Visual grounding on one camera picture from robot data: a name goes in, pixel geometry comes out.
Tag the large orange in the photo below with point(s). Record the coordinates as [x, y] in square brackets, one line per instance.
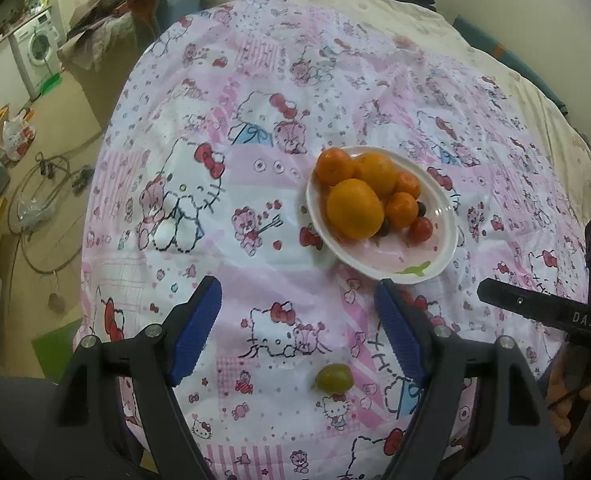
[378, 171]
[353, 210]

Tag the white plastic bag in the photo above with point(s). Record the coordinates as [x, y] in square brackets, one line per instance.
[18, 135]

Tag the dark clothes pile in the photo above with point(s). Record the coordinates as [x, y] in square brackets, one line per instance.
[95, 27]

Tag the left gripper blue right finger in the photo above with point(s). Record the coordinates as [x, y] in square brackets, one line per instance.
[410, 333]

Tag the white washing machine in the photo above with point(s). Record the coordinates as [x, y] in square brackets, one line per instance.
[35, 46]

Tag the green grape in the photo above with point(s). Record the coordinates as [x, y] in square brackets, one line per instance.
[335, 378]

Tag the small mandarin orange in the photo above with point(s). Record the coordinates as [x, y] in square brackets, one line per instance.
[406, 182]

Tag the red cherry tomato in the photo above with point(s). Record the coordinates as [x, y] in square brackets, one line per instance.
[420, 230]

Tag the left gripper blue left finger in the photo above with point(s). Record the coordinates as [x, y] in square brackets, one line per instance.
[187, 329]

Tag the small mandarin plate front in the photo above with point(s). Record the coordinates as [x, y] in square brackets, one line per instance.
[401, 210]

